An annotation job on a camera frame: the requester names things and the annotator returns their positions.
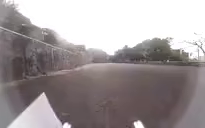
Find building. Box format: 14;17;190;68
171;48;191;62

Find trees above wall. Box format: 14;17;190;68
0;0;88;53

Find bare tree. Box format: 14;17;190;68
186;30;205;63

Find pale kerb strip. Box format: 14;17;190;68
4;63;91;87

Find stone wall with railing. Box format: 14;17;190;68
0;22;93;84

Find robot's own part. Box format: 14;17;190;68
133;120;145;128
62;122;72;128

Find distant trees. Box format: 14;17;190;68
85;47;110;64

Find grey asphalt road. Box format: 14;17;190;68
3;62;205;128

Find large green tree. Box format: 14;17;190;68
111;37;175;64

